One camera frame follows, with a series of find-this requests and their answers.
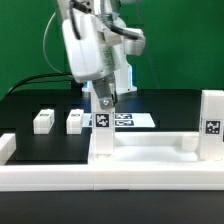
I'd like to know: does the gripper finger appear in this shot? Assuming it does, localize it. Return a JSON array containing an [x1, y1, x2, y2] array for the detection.
[[92, 74, 116, 109]]

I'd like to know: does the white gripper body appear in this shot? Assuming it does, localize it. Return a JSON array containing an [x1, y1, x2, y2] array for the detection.
[[62, 14, 115, 83]]

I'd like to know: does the white desk top panel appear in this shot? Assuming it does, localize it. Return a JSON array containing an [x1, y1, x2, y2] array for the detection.
[[88, 132, 224, 163]]

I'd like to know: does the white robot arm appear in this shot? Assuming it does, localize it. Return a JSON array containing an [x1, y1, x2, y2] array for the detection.
[[56, 0, 146, 110]]

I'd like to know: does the fiducial marker sheet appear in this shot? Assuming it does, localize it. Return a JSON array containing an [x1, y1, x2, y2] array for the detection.
[[82, 112, 156, 128]]

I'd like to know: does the white U-shaped fence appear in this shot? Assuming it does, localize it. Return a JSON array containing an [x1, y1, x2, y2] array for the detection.
[[0, 134, 224, 192]]

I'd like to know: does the grey curved cable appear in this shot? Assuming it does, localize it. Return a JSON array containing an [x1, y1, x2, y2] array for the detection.
[[41, 13, 73, 75]]

